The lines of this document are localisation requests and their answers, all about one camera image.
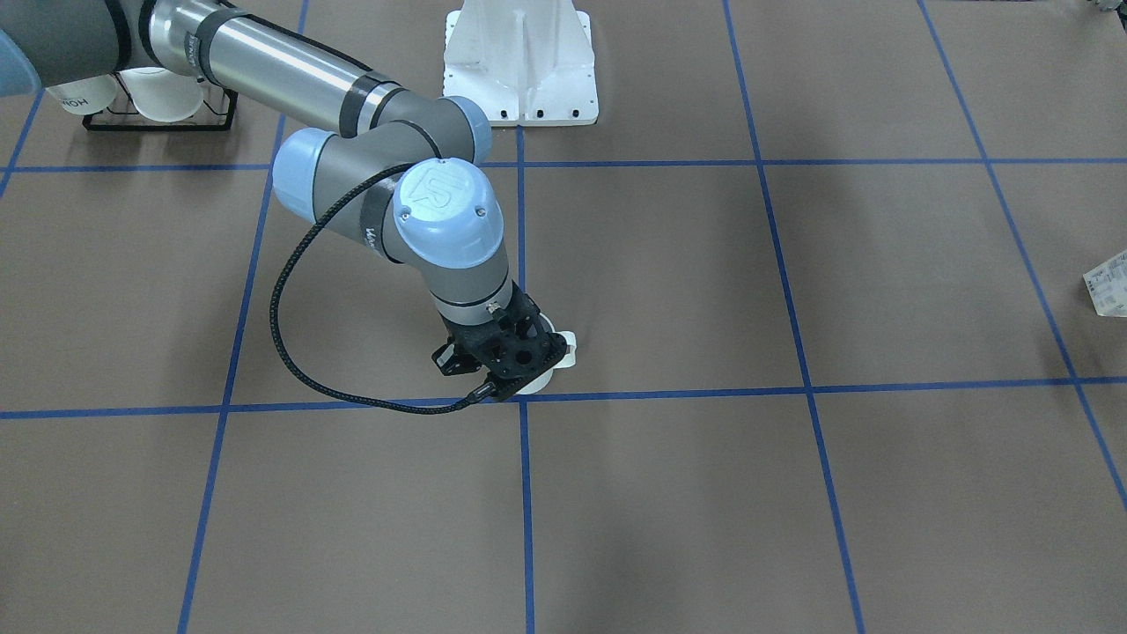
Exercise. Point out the black wire cup rack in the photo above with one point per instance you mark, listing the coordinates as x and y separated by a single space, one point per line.
217 114

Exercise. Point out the white handled measuring cup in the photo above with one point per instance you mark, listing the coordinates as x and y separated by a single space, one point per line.
560 354

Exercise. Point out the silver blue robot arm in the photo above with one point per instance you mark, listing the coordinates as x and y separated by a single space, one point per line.
373 161

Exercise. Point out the white cup on rack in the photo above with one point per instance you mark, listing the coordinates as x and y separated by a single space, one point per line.
86 96
161 95

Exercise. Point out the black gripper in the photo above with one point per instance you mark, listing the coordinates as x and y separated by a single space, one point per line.
464 346

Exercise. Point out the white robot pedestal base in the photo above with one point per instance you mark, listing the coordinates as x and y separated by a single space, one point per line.
524 63

